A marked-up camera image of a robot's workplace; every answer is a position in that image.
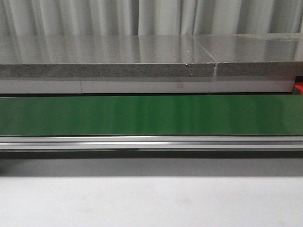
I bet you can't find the grey stone countertop slab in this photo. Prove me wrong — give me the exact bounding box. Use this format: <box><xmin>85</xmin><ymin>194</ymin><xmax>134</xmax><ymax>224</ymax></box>
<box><xmin>0</xmin><ymin>33</ymin><xmax>303</xmax><ymax>94</ymax></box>

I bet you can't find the green conveyor belt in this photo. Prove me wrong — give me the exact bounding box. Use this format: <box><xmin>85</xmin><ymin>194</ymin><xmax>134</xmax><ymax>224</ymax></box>
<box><xmin>0</xmin><ymin>95</ymin><xmax>303</xmax><ymax>136</ymax></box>

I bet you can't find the red plastic bin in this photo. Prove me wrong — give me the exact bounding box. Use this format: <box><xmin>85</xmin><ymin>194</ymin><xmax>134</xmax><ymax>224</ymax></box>
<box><xmin>293</xmin><ymin>82</ymin><xmax>303</xmax><ymax>95</ymax></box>

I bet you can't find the grey pleated curtain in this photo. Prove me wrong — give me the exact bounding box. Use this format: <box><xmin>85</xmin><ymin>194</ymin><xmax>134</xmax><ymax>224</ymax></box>
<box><xmin>0</xmin><ymin>0</ymin><xmax>303</xmax><ymax>35</ymax></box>

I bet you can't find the aluminium conveyor side rail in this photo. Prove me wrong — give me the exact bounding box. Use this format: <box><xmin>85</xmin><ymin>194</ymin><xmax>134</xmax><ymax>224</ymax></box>
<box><xmin>0</xmin><ymin>136</ymin><xmax>303</xmax><ymax>151</ymax></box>

